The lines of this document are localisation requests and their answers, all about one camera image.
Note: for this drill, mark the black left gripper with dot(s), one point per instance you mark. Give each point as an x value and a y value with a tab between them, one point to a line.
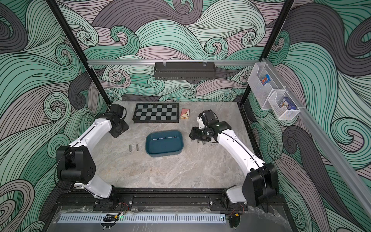
115	134

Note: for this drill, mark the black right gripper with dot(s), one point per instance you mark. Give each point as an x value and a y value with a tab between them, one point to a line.
198	134

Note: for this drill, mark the teal plastic storage box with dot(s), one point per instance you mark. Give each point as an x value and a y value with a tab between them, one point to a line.
164	143

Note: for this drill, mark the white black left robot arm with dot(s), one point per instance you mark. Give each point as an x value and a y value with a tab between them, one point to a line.
75	163

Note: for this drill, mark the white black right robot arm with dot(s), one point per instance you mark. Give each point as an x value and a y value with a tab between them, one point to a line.
261	178

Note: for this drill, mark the small red card box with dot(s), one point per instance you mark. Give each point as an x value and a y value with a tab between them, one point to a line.
185	113

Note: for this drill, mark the blue box in bin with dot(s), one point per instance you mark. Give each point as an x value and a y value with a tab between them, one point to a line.
288	103

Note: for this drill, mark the black grey chessboard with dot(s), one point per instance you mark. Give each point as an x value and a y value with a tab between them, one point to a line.
155	112

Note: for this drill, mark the blue red item in bin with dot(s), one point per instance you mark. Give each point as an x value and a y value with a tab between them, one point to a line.
265	79

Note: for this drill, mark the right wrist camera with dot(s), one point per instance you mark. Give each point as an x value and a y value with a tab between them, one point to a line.
207	118

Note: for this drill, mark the aluminium rail back wall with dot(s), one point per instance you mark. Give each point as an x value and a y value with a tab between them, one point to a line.
165	62

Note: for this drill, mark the aluminium rail wall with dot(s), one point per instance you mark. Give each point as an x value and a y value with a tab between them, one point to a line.
165	62
359	189

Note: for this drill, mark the black wall shelf tray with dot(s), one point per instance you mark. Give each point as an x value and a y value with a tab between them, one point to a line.
184	71

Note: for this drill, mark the black frame post left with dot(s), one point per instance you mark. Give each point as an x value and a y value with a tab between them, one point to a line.
77	48

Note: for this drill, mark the black frame post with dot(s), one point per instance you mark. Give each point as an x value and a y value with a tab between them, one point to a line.
77	48
274	14

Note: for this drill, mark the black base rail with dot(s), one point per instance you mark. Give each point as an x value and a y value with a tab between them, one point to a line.
214	199

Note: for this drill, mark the clear wall bin far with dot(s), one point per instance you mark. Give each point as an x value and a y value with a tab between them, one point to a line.
262	93

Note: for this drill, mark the clear wall bin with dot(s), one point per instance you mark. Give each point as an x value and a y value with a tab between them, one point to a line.
262	93
282	113

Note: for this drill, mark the clear wall bin near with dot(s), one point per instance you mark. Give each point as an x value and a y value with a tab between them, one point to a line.
282	113

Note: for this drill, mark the black frame post right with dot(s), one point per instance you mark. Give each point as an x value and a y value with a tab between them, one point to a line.
274	14

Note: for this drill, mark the white slotted cable duct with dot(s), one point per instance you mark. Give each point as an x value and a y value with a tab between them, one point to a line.
146	218

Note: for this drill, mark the aluminium rail right wall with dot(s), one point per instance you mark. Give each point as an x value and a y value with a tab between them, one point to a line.
359	189

